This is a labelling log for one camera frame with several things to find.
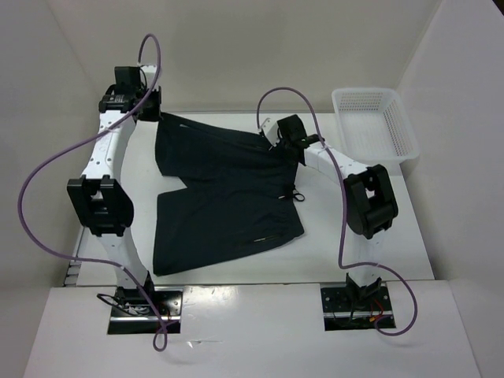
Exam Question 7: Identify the dark navy shorts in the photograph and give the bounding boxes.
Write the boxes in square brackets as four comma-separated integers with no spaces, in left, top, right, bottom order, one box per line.
[153,113,304,276]

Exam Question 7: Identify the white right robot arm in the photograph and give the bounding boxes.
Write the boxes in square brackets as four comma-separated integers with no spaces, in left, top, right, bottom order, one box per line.
[260,115,398,309]

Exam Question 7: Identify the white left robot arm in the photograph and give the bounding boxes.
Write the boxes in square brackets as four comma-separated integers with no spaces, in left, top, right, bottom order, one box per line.
[67,65,161,315]

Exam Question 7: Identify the white perforated plastic basket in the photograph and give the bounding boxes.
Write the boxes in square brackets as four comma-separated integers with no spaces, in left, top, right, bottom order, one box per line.
[332,87,420,164]

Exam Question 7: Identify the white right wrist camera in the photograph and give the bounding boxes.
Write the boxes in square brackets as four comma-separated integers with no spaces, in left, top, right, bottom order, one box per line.
[259,117,280,147]

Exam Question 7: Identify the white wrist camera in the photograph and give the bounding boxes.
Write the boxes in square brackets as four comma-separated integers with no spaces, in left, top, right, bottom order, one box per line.
[138,65,158,81]
[259,117,280,147]

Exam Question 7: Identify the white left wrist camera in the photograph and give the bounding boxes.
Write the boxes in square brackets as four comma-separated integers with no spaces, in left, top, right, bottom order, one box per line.
[138,65,158,81]

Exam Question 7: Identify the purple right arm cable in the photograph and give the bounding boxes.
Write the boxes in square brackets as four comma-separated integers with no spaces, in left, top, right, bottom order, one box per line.
[256,87,421,336]

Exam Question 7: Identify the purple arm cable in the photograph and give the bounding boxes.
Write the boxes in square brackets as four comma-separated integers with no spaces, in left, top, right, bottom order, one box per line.
[17,34,178,351]
[256,87,421,336]

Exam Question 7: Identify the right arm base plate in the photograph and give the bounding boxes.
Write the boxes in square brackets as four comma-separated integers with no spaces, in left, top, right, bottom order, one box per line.
[320,283,396,332]

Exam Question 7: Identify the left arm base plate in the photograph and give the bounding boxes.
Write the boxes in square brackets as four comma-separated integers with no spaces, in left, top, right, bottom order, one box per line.
[97,287,183,335]

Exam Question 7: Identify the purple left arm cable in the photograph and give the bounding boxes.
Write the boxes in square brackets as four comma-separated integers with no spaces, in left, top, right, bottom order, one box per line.
[17,34,178,351]

